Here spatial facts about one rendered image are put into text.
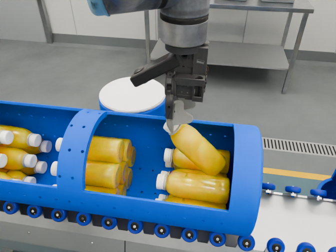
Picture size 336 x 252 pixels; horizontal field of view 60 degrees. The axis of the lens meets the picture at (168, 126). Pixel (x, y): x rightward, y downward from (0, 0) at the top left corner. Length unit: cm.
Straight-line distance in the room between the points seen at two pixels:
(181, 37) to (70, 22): 399
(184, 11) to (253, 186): 38
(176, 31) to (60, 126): 60
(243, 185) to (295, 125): 234
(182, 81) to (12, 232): 72
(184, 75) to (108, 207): 36
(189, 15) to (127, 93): 74
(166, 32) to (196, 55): 8
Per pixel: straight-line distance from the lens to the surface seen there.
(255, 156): 68
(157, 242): 87
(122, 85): 128
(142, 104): 115
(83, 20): 440
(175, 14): 54
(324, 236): 98
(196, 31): 55
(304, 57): 423
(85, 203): 76
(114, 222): 86
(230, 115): 292
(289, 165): 253
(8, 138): 94
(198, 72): 60
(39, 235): 101
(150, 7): 51
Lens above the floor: 167
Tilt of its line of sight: 38 degrees down
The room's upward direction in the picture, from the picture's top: straight up
